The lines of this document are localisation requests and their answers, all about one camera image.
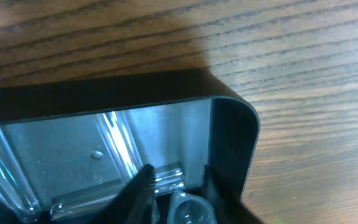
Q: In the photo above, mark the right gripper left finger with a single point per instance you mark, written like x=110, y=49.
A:
x=135, y=202

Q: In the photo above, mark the black tray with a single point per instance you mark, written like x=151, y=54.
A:
x=104, y=93

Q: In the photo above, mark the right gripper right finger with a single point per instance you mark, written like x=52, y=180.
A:
x=225, y=205

